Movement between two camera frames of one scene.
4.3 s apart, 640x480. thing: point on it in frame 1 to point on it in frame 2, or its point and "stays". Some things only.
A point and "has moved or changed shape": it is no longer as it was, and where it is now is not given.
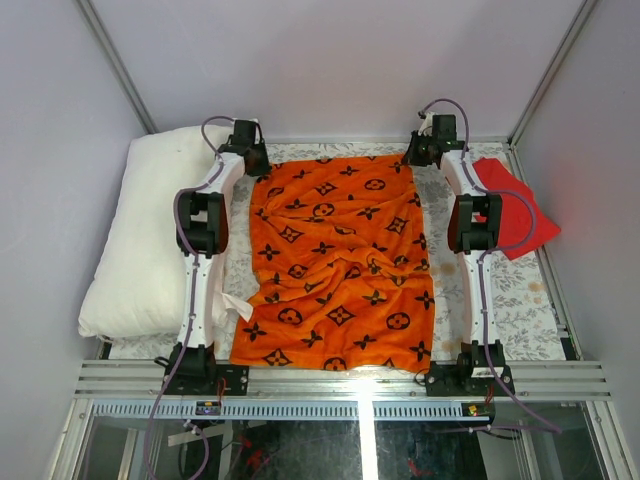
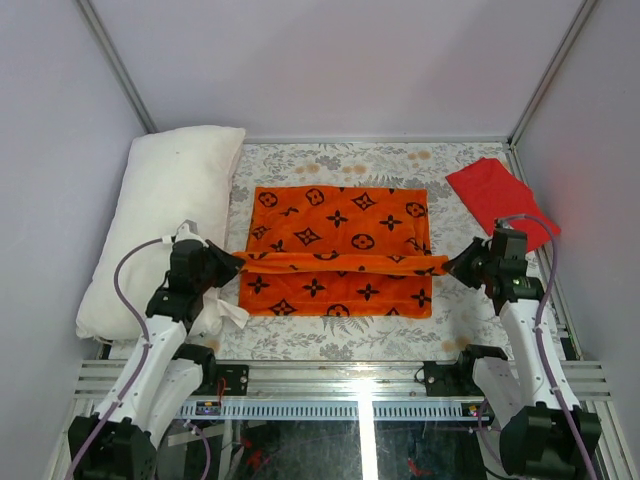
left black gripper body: (255, 165) to (203, 284)
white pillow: (136, 286) stays
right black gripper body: (419, 151) to (492, 265)
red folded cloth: (516, 216) stays
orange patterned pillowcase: (343, 273) has moved or changed shape
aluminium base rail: (543, 389) stays
